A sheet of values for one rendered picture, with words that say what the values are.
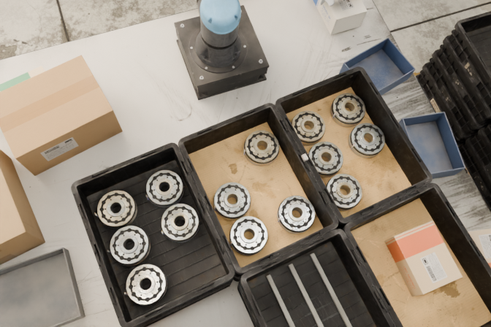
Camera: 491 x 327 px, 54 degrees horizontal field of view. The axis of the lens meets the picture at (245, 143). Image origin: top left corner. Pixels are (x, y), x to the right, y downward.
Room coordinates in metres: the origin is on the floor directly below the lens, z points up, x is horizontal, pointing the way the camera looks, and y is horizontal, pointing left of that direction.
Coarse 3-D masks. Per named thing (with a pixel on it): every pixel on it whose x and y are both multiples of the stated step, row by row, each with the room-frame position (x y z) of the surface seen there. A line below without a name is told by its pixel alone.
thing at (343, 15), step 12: (336, 0) 1.13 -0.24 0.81; (348, 0) 1.14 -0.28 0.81; (360, 0) 1.15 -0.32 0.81; (324, 12) 1.11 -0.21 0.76; (336, 12) 1.08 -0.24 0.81; (348, 12) 1.08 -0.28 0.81; (360, 12) 1.09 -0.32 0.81; (336, 24) 1.05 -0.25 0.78; (348, 24) 1.08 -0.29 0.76; (360, 24) 1.10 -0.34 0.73
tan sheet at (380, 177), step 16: (336, 96) 0.74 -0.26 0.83; (320, 112) 0.67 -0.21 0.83; (336, 128) 0.63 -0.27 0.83; (352, 128) 0.64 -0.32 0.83; (336, 144) 0.58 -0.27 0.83; (384, 144) 0.60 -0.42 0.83; (352, 160) 0.53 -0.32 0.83; (368, 160) 0.54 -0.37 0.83; (384, 160) 0.55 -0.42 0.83; (352, 176) 0.48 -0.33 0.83; (368, 176) 0.49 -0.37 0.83; (384, 176) 0.50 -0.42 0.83; (400, 176) 0.51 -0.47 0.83; (368, 192) 0.44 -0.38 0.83; (384, 192) 0.45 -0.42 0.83
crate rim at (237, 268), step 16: (256, 112) 0.59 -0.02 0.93; (208, 128) 0.52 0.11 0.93; (192, 176) 0.38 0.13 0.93; (320, 192) 0.39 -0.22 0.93; (208, 208) 0.30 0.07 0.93; (336, 224) 0.31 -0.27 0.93; (224, 240) 0.22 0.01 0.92; (304, 240) 0.25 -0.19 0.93; (272, 256) 0.20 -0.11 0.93; (240, 272) 0.15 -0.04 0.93
